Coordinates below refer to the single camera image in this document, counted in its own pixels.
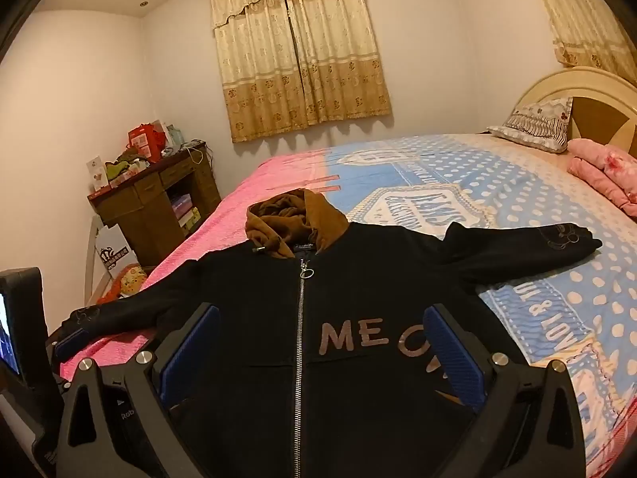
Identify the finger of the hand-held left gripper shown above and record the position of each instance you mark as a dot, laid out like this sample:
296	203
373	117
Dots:
70	346

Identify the cream wooden headboard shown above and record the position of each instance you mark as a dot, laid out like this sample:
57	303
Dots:
597	119

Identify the narrow beige patterned curtain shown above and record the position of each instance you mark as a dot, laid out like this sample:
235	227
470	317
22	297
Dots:
582	15

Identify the green cloth bundle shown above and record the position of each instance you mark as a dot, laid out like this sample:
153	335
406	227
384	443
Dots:
122	169

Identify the pink and blue bed sheet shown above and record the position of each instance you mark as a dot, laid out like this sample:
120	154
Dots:
522	219

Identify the white card box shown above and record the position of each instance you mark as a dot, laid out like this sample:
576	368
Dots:
96	172

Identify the wide beige patterned curtain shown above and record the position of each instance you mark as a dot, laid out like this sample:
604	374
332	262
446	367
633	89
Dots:
298	59

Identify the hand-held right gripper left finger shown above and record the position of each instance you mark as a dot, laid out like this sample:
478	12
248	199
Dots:
191	353

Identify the brown wooden desk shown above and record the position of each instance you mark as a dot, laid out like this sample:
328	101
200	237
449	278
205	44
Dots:
144	209

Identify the white paper bag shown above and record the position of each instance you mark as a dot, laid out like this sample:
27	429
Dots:
114	251

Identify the black hooded jacket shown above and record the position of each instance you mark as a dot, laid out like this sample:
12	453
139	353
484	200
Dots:
278	338

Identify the pink folded quilt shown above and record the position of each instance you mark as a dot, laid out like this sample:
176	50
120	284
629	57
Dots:
604	169

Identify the colourful floral cushion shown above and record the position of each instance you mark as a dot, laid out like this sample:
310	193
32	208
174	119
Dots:
127	281

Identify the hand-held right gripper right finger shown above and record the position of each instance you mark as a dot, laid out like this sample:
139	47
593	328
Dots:
455	358

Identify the red gift bag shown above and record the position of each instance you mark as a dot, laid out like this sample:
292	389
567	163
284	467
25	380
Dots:
144	142

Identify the stack of boxes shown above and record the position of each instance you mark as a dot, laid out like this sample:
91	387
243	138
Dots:
186	211

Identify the grey patterned pillow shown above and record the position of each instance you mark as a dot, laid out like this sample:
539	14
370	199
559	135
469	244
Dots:
535	124

